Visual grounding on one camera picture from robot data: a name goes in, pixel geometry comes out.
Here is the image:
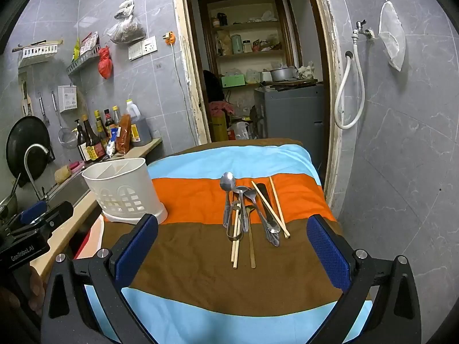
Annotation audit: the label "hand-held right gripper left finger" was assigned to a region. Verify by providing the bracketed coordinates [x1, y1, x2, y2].
[40, 213, 160, 344]

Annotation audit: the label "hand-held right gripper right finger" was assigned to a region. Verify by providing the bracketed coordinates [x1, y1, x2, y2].
[306, 214, 422, 344]

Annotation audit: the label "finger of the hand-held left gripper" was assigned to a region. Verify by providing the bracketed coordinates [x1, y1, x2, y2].
[20, 201, 48, 225]
[35, 201, 74, 230]

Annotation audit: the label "dark-handled steel spoon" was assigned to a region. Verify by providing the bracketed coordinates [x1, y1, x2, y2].
[256, 183, 281, 233]

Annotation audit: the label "white plastic utensil holder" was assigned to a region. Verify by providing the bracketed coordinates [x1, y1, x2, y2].
[82, 158, 168, 224]

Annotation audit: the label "brass long-handled spoon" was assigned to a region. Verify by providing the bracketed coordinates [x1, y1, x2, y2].
[247, 205, 256, 269]

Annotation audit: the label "metal tongs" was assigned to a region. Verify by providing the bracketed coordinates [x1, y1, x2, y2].
[225, 201, 244, 241]

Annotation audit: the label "small steel spoon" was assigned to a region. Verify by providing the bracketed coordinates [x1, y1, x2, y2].
[235, 185, 250, 233]

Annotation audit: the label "person's left hand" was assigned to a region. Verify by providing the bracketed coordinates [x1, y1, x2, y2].
[0, 265, 48, 325]

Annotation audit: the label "steel sink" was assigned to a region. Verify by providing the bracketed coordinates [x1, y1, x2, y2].
[46, 172, 90, 206]

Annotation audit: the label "steel sink faucet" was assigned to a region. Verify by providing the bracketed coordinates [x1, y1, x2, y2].
[23, 144, 49, 201]

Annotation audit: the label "striped cloth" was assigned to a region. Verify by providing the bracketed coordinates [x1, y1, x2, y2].
[73, 138, 374, 344]

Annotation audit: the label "black wok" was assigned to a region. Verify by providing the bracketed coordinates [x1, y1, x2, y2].
[5, 116, 56, 187]

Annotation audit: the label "metal strainer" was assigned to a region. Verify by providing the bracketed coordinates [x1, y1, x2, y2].
[51, 91, 77, 149]

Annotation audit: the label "blue and white packet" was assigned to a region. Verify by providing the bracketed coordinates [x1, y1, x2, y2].
[106, 129, 119, 156]

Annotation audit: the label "metal spatula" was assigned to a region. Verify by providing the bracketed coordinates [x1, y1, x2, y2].
[38, 93, 49, 126]

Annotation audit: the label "red seasoning packet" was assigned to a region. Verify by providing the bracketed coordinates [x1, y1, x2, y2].
[116, 114, 133, 154]

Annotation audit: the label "large oil jug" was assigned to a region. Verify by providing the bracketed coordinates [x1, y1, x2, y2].
[125, 99, 152, 146]

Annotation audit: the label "yellow gas cylinder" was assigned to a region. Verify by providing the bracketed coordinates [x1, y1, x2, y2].
[211, 115, 229, 142]

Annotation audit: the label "grey cabinet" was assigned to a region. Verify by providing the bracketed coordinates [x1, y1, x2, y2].
[254, 83, 325, 187]

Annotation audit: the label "white plastic jug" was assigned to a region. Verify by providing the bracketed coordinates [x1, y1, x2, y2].
[231, 121, 252, 140]

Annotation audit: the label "red plastic bag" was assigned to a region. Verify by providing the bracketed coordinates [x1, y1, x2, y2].
[98, 46, 112, 79]

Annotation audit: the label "pink cloth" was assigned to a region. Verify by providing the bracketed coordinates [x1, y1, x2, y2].
[209, 101, 234, 116]

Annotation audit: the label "red and white packets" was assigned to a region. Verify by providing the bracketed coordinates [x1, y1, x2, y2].
[81, 32, 99, 56]

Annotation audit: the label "black backpack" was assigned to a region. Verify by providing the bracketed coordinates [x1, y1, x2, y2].
[203, 70, 225, 104]

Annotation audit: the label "aluminium pot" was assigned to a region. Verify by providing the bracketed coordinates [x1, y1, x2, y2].
[269, 66, 298, 82]

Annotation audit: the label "green box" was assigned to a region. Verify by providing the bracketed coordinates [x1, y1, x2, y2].
[220, 73, 246, 88]

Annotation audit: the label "clear plastic bag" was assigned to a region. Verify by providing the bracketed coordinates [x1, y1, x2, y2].
[107, 0, 147, 44]

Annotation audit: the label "wooden shelf unit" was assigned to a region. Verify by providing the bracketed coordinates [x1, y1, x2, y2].
[198, 0, 298, 90]

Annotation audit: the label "white mesh bag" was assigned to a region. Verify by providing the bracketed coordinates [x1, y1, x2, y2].
[378, 0, 407, 72]

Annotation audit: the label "steel pot with handle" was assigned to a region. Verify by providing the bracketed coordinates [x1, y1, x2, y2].
[0, 172, 20, 219]

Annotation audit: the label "wooden-handled utensil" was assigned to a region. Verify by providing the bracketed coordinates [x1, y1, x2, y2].
[20, 81, 33, 117]

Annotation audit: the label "white wall box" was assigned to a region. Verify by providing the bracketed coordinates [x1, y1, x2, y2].
[57, 84, 77, 113]

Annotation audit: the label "metal wall shelf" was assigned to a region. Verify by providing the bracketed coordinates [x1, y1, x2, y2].
[66, 45, 101, 76]

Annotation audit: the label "white wall basket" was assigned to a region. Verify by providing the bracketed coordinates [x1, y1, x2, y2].
[12, 39, 63, 67]

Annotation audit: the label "white hose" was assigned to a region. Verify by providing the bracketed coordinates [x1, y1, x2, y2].
[333, 39, 366, 130]

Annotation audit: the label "white power cable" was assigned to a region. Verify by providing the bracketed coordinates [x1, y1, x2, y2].
[172, 43, 192, 144]

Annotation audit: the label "white wall socket panel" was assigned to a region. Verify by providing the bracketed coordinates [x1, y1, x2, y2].
[128, 36, 157, 61]

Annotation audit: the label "door frame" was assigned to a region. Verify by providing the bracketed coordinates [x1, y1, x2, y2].
[170, 0, 345, 208]

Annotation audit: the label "wall tap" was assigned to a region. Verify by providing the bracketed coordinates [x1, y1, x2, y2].
[352, 19, 376, 44]

